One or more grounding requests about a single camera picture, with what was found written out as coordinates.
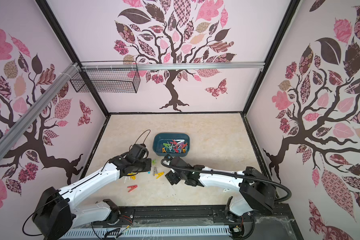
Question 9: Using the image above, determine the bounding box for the black wire mesh basket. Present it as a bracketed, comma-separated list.
[70, 60, 141, 94]

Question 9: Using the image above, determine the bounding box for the black corrugated cable hose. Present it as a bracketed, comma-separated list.
[160, 154, 292, 203]

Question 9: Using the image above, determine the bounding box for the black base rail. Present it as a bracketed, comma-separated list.
[52, 203, 292, 227]

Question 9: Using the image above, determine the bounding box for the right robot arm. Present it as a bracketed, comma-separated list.
[161, 155, 276, 222]

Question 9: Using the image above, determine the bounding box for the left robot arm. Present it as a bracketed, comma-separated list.
[32, 144, 152, 240]

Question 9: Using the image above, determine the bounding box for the aluminium rail on left wall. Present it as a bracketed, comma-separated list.
[0, 63, 80, 161]

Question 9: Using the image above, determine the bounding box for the grey clothespin pile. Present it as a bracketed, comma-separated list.
[153, 167, 158, 176]

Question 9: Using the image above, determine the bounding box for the white slotted cable duct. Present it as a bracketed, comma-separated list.
[61, 226, 231, 240]

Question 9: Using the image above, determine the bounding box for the aluminium rail on wall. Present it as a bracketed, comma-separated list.
[81, 62, 265, 71]
[0, 63, 80, 161]

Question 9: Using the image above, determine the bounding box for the aluminium rail on back wall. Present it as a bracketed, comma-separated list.
[81, 62, 265, 71]

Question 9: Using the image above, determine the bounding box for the teal plastic storage box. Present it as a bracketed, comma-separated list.
[153, 133, 191, 157]

